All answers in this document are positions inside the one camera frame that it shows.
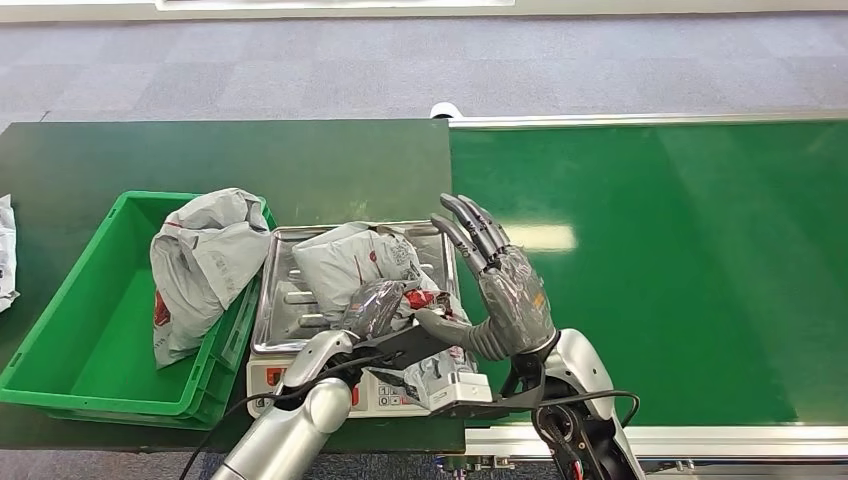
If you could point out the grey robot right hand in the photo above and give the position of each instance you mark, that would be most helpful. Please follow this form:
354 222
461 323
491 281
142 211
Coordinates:
517 305

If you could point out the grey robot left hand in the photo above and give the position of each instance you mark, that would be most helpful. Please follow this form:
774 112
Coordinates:
378 308

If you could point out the grey printed mailer package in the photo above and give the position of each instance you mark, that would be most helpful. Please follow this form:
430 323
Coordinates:
344 262

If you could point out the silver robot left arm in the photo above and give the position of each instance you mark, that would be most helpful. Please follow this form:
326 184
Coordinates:
298 430

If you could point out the large grey plastic mailer package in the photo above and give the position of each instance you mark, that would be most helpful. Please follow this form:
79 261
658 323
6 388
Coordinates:
205 265

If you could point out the green conveyor belt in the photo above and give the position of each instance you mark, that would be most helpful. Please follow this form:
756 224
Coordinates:
696 265

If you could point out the white conveyor roller end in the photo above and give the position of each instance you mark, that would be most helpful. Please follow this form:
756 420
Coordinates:
444 109

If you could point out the steel scale weighing tray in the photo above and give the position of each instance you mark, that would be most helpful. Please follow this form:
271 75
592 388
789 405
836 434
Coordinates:
278 311

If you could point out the white electronic scale body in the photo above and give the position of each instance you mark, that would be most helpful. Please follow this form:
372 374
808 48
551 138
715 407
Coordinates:
260 387

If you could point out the green plastic bin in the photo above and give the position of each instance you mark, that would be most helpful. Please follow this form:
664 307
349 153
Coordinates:
99 344

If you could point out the white plastic bag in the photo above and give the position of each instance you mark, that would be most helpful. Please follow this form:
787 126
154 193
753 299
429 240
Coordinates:
5 265

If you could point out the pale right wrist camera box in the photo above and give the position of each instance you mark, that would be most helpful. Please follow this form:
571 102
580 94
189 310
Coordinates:
464 391

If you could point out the metal conveyor mounting bracket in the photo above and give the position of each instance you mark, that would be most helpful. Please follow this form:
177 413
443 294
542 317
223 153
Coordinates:
480 462

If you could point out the aluminium conveyor frame rail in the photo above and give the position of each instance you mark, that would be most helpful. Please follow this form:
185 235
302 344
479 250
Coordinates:
729 440
662 119

